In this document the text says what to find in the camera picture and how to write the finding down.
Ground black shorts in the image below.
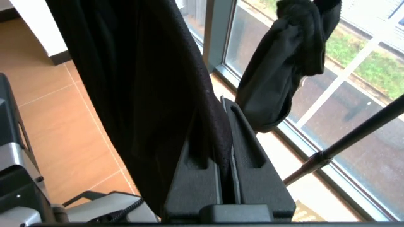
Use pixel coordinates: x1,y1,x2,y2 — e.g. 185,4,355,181
235,0,342,133

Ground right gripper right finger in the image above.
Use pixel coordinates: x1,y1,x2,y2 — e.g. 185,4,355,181
220,96,297,221

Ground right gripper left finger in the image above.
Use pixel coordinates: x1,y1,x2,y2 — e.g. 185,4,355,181
163,116,223,221

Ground black garment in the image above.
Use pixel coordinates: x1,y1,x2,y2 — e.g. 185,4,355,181
45,0,234,218

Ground black cable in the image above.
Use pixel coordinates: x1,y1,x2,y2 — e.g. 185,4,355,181
94,197,146,223

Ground black clothes rack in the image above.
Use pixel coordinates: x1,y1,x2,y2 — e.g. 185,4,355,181
283,94,404,187

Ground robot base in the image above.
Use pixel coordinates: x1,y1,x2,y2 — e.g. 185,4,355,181
0,72,158,227

